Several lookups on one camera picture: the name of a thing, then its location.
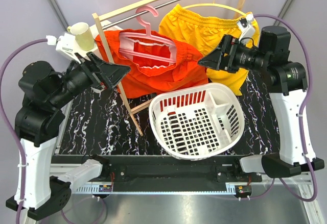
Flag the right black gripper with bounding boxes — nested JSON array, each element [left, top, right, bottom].
[[197, 33, 269, 73]]

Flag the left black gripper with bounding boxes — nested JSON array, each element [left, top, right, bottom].
[[49, 50, 131, 108]]

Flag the pink plastic hanger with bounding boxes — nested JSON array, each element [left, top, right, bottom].
[[119, 16, 177, 68]]

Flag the orange shorts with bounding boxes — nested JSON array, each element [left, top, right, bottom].
[[104, 30, 208, 98]]

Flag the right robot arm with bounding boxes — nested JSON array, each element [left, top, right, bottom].
[[198, 26, 324, 182]]

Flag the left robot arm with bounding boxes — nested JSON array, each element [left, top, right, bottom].
[[6, 52, 130, 221]]

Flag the yellow shorts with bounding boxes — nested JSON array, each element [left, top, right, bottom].
[[159, 4, 252, 96]]

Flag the pale yellow cup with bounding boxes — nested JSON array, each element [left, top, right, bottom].
[[67, 22, 95, 52]]

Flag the white storage box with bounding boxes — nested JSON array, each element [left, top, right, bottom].
[[74, 19, 123, 61]]

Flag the metal hanging rod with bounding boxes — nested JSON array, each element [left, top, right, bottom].
[[98, 0, 181, 30]]

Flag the white plastic laundry basket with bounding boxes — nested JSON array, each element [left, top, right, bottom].
[[149, 83, 245, 161]]

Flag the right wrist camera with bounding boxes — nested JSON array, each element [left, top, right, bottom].
[[237, 13, 255, 41]]

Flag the yellow wire hanger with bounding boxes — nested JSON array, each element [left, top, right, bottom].
[[183, 1, 247, 16]]

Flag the wooden clothes rack frame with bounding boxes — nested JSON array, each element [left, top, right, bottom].
[[92, 0, 253, 137]]

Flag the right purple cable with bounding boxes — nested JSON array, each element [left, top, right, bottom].
[[251, 14, 320, 202]]

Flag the purple cable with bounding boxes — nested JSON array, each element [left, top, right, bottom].
[[251, 14, 320, 202], [0, 38, 49, 224]]

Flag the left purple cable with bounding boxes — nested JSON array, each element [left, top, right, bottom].
[[0, 38, 49, 224]]

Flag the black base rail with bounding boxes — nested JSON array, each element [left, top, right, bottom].
[[51, 154, 264, 193]]

